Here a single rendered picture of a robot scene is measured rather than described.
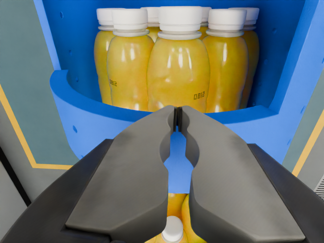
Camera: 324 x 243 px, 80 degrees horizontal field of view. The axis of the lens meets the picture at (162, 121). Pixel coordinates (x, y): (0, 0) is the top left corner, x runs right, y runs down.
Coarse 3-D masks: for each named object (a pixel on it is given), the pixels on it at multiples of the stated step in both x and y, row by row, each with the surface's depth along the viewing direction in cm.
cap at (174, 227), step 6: (168, 216) 36; (174, 216) 36; (168, 222) 35; (174, 222) 35; (180, 222) 35; (168, 228) 35; (174, 228) 35; (180, 228) 35; (168, 234) 34; (174, 234) 34; (180, 234) 34; (168, 240) 34; (174, 240) 34
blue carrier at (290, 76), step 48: (48, 0) 20; (96, 0) 27; (144, 0) 32; (192, 0) 32; (240, 0) 29; (288, 0) 23; (48, 48) 21; (288, 48) 23; (96, 96) 32; (288, 96) 13; (96, 144) 15; (288, 144) 18
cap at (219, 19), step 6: (210, 12) 21; (216, 12) 20; (222, 12) 19; (228, 12) 19; (234, 12) 19; (240, 12) 19; (246, 12) 20; (210, 18) 21; (216, 18) 20; (222, 18) 20; (228, 18) 19; (234, 18) 19; (240, 18) 20; (210, 24) 21; (216, 24) 20; (222, 24) 20; (228, 24) 20; (234, 24) 20; (240, 24) 20
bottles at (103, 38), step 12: (96, 12) 25; (108, 12) 24; (156, 12) 28; (204, 12) 28; (252, 12) 24; (108, 24) 25; (156, 24) 29; (204, 24) 29; (252, 24) 25; (96, 36) 26; (108, 36) 25; (156, 36) 29; (204, 36) 29; (252, 36) 25; (96, 48) 26; (252, 48) 25; (96, 60) 27; (252, 60) 26; (96, 72) 29; (252, 72) 27; (108, 84) 28; (252, 84) 29; (108, 96) 29; (240, 108) 30; (168, 204) 40; (180, 204) 40; (180, 216) 43
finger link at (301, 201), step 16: (272, 160) 7; (272, 176) 7; (288, 176) 7; (288, 192) 6; (304, 192) 6; (288, 208) 6; (304, 208) 6; (320, 208) 6; (304, 224) 5; (320, 224) 5; (304, 240) 5; (320, 240) 5
